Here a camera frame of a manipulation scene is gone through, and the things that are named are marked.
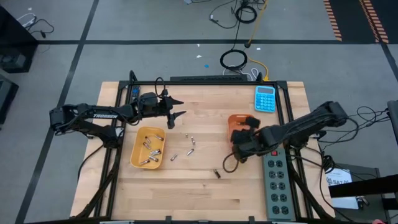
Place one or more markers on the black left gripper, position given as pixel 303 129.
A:
pixel 152 105

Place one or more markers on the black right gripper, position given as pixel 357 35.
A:
pixel 258 141

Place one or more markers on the orange plastic bin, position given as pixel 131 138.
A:
pixel 233 123

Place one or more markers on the black copper Duracell battery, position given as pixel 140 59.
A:
pixel 216 173

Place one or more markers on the yellow plastic bin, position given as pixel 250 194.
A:
pixel 138 152

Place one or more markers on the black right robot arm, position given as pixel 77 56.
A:
pixel 311 123

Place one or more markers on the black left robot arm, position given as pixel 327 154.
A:
pixel 102 115

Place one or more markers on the blue calculator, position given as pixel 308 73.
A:
pixel 265 99

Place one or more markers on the black remote control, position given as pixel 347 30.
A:
pixel 135 91

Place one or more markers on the grey-green power strip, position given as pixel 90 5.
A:
pixel 278 186

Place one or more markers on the white paper label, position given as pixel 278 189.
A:
pixel 339 179

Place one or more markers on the black cart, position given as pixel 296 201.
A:
pixel 363 186

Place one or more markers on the black box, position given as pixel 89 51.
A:
pixel 6 96

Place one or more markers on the black cabinet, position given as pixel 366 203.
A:
pixel 12 40

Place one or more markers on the black aluminium table frame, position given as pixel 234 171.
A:
pixel 217 83

